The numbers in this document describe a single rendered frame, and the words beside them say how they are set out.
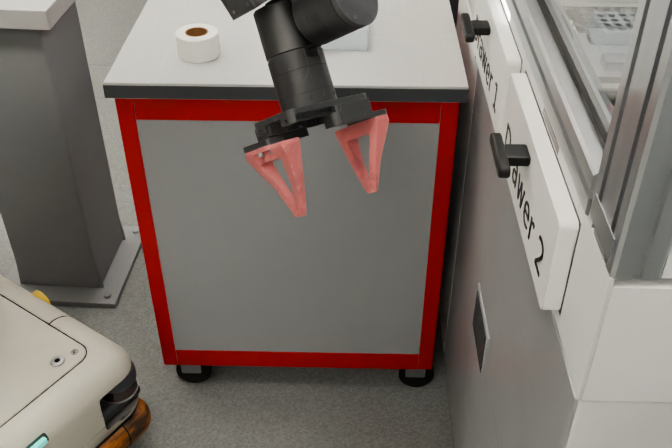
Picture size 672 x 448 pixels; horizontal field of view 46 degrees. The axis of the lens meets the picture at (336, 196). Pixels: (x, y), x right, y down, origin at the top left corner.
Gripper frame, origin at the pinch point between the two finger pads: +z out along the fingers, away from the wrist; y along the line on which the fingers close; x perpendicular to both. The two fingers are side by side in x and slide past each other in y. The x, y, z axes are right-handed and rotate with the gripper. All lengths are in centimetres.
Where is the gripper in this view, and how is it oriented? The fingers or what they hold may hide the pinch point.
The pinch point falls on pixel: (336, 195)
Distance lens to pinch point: 79.9
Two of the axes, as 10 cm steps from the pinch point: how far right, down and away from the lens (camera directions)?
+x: -6.1, 1.5, 7.7
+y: 7.4, -2.4, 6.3
